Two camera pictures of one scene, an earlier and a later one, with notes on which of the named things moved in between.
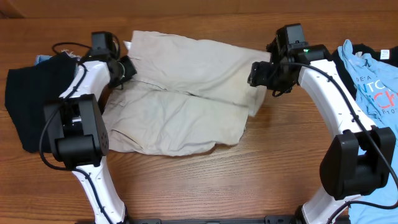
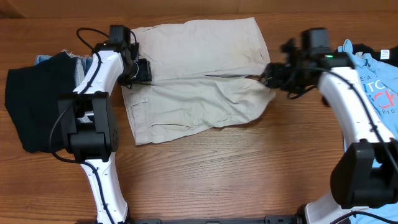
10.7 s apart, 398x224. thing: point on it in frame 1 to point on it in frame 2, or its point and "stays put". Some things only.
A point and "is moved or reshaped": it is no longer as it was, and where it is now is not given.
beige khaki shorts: x=189 y=96 is moved or reshaped
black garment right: x=387 y=56 stays put
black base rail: x=268 y=219 stays put
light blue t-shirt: x=376 y=98 stays put
